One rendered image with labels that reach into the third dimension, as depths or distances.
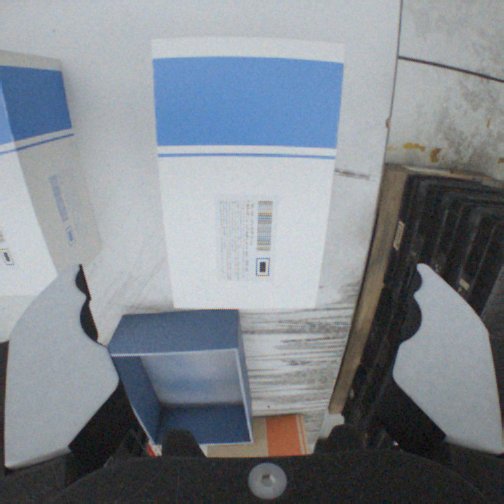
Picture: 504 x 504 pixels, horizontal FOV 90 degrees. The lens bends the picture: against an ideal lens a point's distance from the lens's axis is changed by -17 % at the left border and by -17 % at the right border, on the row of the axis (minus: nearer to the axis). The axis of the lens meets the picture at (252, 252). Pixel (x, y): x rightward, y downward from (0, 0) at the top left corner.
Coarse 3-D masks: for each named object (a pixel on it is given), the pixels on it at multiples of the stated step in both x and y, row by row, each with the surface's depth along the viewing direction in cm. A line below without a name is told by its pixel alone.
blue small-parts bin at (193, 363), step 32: (128, 320) 35; (160, 320) 35; (192, 320) 35; (224, 320) 34; (128, 352) 30; (160, 352) 30; (192, 352) 30; (224, 352) 39; (128, 384) 35; (160, 384) 42; (192, 384) 42; (224, 384) 42; (160, 416) 43; (192, 416) 43; (224, 416) 43
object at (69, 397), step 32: (64, 288) 9; (32, 320) 7; (64, 320) 8; (32, 352) 6; (64, 352) 7; (96, 352) 7; (32, 384) 6; (64, 384) 6; (96, 384) 6; (32, 416) 5; (64, 416) 5; (96, 416) 5; (128, 416) 6; (32, 448) 4; (64, 448) 4; (96, 448) 5
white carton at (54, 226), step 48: (0, 96) 16; (48, 96) 22; (0, 144) 18; (48, 144) 22; (0, 192) 20; (48, 192) 22; (0, 240) 21; (48, 240) 22; (96, 240) 31; (0, 288) 24
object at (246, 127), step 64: (192, 64) 17; (256, 64) 17; (320, 64) 17; (192, 128) 18; (256, 128) 19; (320, 128) 19; (192, 192) 20; (256, 192) 21; (320, 192) 21; (192, 256) 23; (256, 256) 23; (320, 256) 23
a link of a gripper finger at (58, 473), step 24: (0, 360) 6; (0, 384) 5; (0, 408) 5; (0, 432) 4; (0, 456) 4; (72, 456) 5; (0, 480) 4; (24, 480) 4; (48, 480) 4; (72, 480) 4
